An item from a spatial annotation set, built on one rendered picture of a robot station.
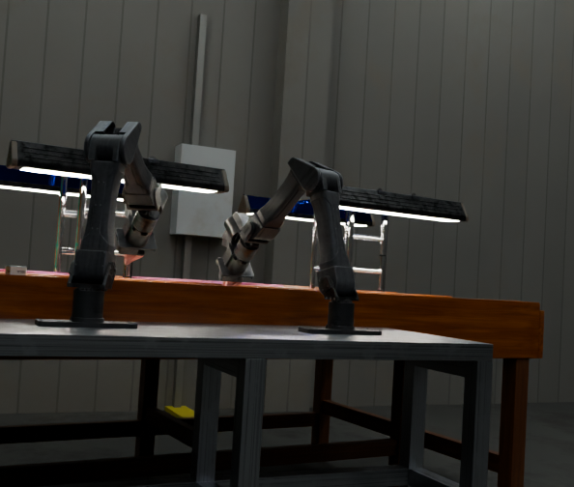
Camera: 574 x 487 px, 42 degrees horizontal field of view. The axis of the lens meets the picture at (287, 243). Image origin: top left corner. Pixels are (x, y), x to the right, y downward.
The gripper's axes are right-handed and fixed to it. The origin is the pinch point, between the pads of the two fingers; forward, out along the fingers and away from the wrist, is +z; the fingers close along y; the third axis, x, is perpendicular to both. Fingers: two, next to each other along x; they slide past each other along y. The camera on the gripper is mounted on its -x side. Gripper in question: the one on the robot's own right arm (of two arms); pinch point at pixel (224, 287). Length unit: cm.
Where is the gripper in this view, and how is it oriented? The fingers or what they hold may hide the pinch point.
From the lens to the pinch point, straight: 219.1
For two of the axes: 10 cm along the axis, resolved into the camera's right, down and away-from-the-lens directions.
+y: -8.7, -0.7, -4.9
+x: 2.9, 7.4, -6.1
